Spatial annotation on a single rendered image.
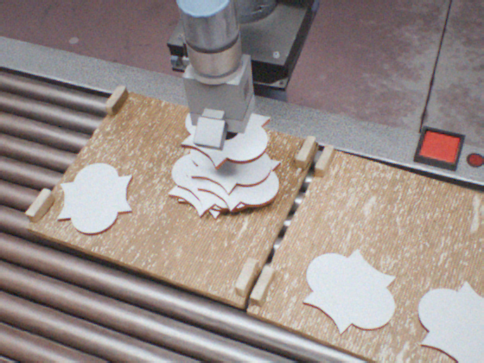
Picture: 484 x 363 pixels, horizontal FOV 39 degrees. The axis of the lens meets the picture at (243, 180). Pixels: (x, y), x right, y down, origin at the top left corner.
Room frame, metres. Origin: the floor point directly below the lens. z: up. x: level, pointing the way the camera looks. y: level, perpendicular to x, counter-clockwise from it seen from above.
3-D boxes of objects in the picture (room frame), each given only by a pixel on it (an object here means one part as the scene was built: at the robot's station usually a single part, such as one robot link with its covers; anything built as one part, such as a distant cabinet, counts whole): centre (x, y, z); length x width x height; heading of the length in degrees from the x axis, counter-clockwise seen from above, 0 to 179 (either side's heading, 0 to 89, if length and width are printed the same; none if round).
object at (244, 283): (0.53, 0.01, 0.95); 0.06 x 0.02 x 0.03; 151
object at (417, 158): (0.75, -0.36, 0.92); 0.08 x 0.08 x 0.02; 63
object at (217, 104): (0.71, 0.03, 1.17); 0.12 x 0.09 x 0.16; 159
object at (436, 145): (0.75, -0.36, 0.92); 0.06 x 0.06 x 0.01; 63
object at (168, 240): (0.74, 0.12, 0.93); 0.41 x 0.35 x 0.02; 61
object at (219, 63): (0.73, 0.02, 1.25); 0.08 x 0.08 x 0.05
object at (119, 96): (0.95, 0.22, 0.95); 0.06 x 0.02 x 0.03; 151
